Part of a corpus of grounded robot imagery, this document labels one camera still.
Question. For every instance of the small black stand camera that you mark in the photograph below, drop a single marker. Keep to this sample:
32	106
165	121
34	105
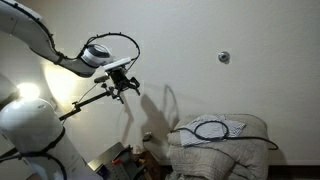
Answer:
101	79

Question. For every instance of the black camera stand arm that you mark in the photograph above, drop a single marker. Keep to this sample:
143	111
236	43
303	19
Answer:
86	102

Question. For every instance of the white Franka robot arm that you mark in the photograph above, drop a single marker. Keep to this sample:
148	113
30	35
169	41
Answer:
30	126

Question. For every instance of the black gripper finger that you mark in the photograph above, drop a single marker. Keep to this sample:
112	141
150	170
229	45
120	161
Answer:
120	96
136	86

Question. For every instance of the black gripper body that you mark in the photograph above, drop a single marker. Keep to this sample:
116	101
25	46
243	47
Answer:
120	80

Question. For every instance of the grey white striped cloth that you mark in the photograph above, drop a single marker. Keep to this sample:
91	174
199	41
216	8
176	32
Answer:
210	130

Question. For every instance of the white wall outlet plug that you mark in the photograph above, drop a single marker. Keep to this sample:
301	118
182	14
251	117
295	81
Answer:
147	136

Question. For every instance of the brown bag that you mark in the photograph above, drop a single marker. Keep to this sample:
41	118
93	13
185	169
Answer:
150	165

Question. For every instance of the grey metal box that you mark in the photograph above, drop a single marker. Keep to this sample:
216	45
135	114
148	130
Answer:
106	158

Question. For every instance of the round metal wall door stop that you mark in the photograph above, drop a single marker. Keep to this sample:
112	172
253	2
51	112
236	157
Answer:
224	57

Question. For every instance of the small red tool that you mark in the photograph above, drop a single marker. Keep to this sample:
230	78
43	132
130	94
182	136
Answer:
116	161

